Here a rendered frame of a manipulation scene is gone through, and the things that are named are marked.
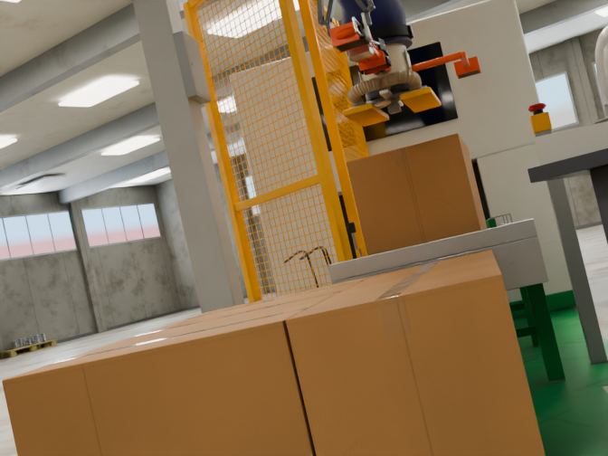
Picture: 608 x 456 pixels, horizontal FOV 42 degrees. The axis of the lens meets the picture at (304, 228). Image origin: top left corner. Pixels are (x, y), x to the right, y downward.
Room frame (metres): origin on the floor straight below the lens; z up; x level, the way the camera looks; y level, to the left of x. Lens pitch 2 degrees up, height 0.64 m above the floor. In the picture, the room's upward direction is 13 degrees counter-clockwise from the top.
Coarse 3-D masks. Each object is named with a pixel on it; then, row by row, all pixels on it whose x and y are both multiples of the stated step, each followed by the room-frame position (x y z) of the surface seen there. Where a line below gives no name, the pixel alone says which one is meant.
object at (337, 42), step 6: (342, 24) 2.03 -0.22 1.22; (348, 24) 2.02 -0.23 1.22; (330, 30) 2.03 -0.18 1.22; (336, 30) 2.03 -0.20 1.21; (348, 36) 2.02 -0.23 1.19; (354, 36) 2.02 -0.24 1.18; (336, 42) 2.03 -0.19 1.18; (342, 42) 2.03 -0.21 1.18; (348, 42) 2.02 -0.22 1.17; (354, 42) 2.03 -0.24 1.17; (360, 42) 2.05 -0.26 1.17; (342, 48) 2.07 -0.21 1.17; (348, 48) 2.08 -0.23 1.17; (354, 48) 2.10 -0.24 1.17
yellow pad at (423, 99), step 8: (424, 88) 2.45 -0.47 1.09; (400, 96) 2.47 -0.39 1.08; (408, 96) 2.46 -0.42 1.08; (416, 96) 2.46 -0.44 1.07; (424, 96) 2.49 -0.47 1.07; (432, 96) 2.53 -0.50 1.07; (408, 104) 2.58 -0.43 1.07; (416, 104) 2.61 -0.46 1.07; (424, 104) 2.65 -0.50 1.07; (432, 104) 2.69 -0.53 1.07; (440, 104) 2.74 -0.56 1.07
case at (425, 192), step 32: (352, 160) 2.74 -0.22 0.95; (384, 160) 2.71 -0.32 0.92; (416, 160) 2.69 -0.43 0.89; (448, 160) 2.66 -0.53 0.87; (384, 192) 2.72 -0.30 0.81; (416, 192) 2.69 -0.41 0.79; (448, 192) 2.67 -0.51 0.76; (384, 224) 2.73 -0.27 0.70; (416, 224) 2.70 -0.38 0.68; (448, 224) 2.67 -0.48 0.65; (480, 224) 2.71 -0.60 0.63
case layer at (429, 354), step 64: (192, 320) 2.30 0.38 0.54; (256, 320) 1.60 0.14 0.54; (320, 320) 1.42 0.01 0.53; (384, 320) 1.40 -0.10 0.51; (448, 320) 1.37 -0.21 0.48; (512, 320) 1.35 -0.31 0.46; (64, 384) 1.54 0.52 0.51; (128, 384) 1.51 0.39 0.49; (192, 384) 1.48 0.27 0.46; (256, 384) 1.45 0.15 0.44; (320, 384) 1.43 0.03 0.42; (384, 384) 1.40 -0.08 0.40; (448, 384) 1.38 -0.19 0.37; (512, 384) 1.36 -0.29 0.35; (64, 448) 1.54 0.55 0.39; (128, 448) 1.51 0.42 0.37; (192, 448) 1.49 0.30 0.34; (256, 448) 1.46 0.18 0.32; (320, 448) 1.43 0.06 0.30; (384, 448) 1.41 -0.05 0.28; (448, 448) 1.39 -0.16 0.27; (512, 448) 1.36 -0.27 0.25
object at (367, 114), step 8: (368, 104) 2.49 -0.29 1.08; (344, 112) 2.52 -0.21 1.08; (352, 112) 2.51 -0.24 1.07; (360, 112) 2.52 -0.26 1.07; (368, 112) 2.55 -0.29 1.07; (376, 112) 2.59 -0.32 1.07; (384, 112) 2.71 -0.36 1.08; (360, 120) 2.68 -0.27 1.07; (368, 120) 2.73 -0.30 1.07; (376, 120) 2.77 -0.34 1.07; (384, 120) 2.81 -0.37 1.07
